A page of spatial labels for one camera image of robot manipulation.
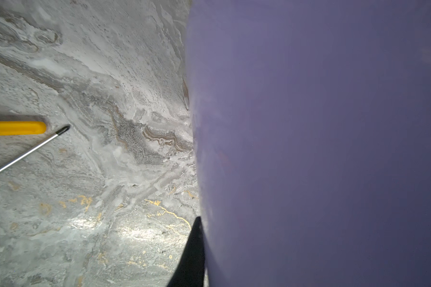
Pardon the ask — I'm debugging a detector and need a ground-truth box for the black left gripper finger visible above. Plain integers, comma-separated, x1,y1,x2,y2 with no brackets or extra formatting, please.
167,216,205,287

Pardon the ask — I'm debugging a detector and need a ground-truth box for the orange handled screwdriver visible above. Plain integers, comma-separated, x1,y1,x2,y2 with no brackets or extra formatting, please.
0,124,71,173

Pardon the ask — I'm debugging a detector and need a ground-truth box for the purple plastic bucket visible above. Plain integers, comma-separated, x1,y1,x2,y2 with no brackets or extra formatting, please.
186,1,431,287

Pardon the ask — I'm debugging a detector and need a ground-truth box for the yellow handled tool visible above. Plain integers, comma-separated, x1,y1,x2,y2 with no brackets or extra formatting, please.
0,121,47,136

